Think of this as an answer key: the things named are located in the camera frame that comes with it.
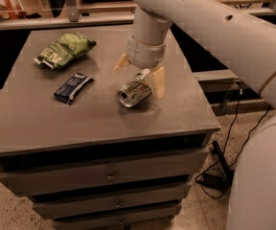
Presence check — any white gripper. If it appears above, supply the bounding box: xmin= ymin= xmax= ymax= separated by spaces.
xmin=114 ymin=35 xmax=166 ymax=99

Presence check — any silver green 7up can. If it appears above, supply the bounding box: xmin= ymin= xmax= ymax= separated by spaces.
xmin=118 ymin=71 xmax=151 ymax=108

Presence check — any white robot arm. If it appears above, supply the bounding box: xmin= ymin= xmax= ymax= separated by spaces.
xmin=117 ymin=0 xmax=276 ymax=230

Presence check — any green chip bag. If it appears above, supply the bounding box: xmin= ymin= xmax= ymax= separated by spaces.
xmin=34 ymin=32 xmax=97 ymax=70

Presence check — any dark blue snack packet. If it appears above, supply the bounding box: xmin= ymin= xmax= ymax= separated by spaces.
xmin=54 ymin=73 xmax=94 ymax=105

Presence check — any grey drawer cabinet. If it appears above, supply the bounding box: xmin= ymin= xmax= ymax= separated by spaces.
xmin=0 ymin=22 xmax=221 ymax=230

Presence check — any black metal table leg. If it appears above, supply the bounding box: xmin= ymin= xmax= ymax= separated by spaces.
xmin=212 ymin=141 xmax=234 ymax=185

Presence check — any middle grey drawer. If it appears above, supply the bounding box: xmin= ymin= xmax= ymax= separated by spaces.
xmin=33 ymin=182 xmax=192 ymax=219

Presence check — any grey drawer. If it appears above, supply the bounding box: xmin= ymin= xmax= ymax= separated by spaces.
xmin=33 ymin=182 xmax=192 ymax=219
xmin=53 ymin=202 xmax=181 ymax=230
xmin=0 ymin=148 xmax=208 ymax=196

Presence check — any black power adapter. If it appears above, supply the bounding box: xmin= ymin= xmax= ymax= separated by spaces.
xmin=202 ymin=173 xmax=224 ymax=191

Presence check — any top grey drawer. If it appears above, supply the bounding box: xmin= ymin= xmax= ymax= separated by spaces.
xmin=0 ymin=148 xmax=208 ymax=196

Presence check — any bottom grey drawer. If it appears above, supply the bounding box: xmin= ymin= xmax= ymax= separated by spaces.
xmin=53 ymin=202 xmax=181 ymax=230

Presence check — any red white bag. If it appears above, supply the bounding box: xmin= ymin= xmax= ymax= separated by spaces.
xmin=0 ymin=0 xmax=26 ymax=20

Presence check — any metal shelf frame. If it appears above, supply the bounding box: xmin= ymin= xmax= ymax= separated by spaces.
xmin=0 ymin=0 xmax=276 ymax=30

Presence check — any black floor cable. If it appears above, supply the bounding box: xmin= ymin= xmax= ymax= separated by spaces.
xmin=194 ymin=80 xmax=272 ymax=200

